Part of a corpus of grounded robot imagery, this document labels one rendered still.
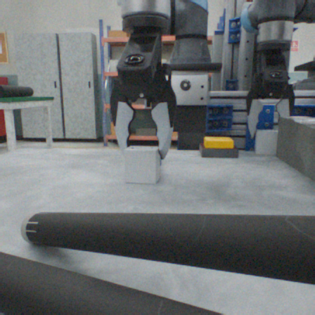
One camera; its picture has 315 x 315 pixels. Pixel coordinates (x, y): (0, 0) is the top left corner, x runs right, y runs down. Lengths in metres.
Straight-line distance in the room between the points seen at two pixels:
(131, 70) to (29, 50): 6.03
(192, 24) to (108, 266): 0.97
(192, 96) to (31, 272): 0.86
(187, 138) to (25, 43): 5.61
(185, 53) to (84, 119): 4.98
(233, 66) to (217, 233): 1.19
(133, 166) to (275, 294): 0.30
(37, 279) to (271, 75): 0.60
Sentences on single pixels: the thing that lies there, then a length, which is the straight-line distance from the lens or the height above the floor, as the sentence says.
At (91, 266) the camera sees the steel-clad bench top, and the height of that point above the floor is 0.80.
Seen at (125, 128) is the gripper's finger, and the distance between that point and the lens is 0.49.
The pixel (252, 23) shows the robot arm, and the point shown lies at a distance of 0.95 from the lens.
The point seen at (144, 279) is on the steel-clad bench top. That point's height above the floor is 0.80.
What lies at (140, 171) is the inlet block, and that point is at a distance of 0.48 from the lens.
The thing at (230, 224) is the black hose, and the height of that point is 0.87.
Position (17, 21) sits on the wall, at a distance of 6.93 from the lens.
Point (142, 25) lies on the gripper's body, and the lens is 0.48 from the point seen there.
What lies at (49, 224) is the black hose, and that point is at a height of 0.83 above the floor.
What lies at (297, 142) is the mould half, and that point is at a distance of 0.62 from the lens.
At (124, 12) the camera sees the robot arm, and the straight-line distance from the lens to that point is 0.50.
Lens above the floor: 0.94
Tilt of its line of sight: 12 degrees down
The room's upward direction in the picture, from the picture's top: straight up
